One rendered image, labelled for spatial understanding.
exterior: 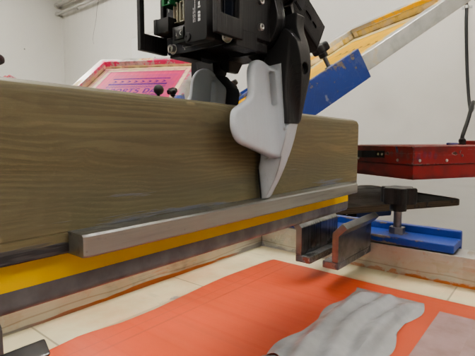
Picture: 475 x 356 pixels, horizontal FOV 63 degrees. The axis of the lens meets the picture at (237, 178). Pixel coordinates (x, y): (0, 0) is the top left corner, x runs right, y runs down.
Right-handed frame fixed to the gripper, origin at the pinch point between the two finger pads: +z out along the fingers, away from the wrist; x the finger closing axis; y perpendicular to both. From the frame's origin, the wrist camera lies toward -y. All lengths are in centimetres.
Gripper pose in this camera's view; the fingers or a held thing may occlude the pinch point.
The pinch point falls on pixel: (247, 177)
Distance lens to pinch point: 29.6
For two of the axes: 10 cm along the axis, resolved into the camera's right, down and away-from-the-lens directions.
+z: 0.0, 10.0, 0.9
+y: -6.3, 0.7, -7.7
